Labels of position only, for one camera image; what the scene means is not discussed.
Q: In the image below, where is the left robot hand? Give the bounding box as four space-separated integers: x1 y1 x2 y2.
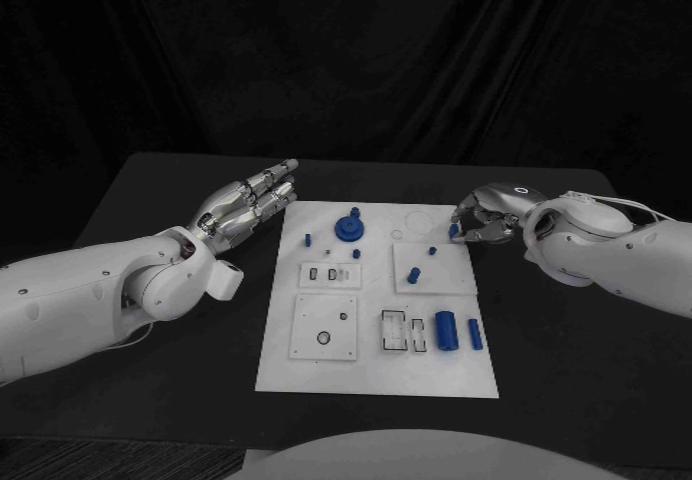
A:
186 158 300 258

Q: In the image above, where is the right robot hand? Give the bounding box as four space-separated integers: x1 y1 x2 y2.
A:
450 182 550 245

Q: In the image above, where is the white task board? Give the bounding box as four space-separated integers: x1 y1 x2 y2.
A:
254 200 501 399

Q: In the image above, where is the blue gear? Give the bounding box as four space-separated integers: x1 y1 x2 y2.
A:
333 216 367 242

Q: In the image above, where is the large blue cylinder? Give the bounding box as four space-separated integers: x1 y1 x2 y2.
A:
434 310 462 352

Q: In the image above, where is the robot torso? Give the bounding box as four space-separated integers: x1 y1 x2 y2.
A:
224 429 632 480

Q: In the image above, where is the white cable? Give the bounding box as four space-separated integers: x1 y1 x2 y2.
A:
104 320 156 352
592 197 678 223

